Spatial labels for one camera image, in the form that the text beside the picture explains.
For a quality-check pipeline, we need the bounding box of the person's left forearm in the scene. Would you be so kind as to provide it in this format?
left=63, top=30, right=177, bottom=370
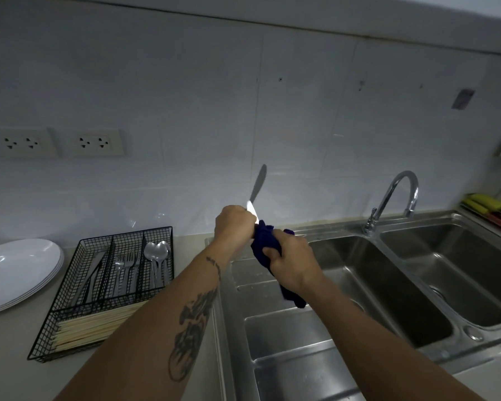
left=53, top=240, right=234, bottom=401

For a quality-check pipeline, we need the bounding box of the white double wall socket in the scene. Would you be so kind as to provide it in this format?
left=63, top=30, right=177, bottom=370
left=0, top=128, right=60, bottom=159
left=64, top=129, right=127, bottom=157

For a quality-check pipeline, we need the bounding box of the chrome gooseneck faucet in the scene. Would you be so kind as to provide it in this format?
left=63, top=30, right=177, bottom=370
left=362, top=170, right=420, bottom=237

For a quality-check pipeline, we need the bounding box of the silver fork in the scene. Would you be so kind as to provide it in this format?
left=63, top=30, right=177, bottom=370
left=113, top=255, right=125, bottom=298
left=123, top=252, right=135, bottom=295
left=131, top=251, right=142, bottom=294

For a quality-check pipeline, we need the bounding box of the stainless steel double sink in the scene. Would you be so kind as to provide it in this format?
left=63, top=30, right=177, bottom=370
left=205, top=210, right=501, bottom=401

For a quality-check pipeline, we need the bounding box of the red dish rack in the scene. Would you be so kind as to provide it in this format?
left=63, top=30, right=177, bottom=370
left=459, top=202, right=501, bottom=238

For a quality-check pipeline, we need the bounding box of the person's right hand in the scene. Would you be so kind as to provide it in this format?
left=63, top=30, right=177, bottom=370
left=262, top=229, right=326, bottom=295

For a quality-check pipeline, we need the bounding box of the person's right forearm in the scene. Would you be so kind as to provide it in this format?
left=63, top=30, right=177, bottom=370
left=301, top=275, right=487, bottom=401

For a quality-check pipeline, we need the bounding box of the silver table knife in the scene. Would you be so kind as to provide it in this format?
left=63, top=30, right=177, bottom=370
left=246, top=164, right=268, bottom=225

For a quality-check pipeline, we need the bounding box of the black wire cutlery basket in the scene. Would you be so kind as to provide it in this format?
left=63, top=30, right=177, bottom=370
left=27, top=226, right=175, bottom=364

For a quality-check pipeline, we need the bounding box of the dark blue cloth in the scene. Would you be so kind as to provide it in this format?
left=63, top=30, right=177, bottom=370
left=250, top=220, right=308, bottom=309

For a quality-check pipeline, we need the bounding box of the yellow green sponge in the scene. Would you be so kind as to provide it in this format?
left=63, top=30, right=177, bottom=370
left=461, top=193, right=501, bottom=214

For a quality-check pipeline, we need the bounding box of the person's left hand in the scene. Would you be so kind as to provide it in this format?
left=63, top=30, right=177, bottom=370
left=212, top=204, right=259, bottom=258

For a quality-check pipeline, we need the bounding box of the white plate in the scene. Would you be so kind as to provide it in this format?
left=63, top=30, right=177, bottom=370
left=0, top=246, right=65, bottom=316
left=0, top=256, right=66, bottom=318
left=0, top=239, right=63, bottom=314

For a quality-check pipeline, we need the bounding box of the bundle of wooden chopsticks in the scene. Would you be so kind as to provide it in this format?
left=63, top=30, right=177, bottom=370
left=51, top=300, right=152, bottom=354

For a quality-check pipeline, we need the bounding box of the silver spoon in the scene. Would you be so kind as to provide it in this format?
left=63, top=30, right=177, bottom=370
left=144, top=241, right=161, bottom=289
left=156, top=240, right=172, bottom=287

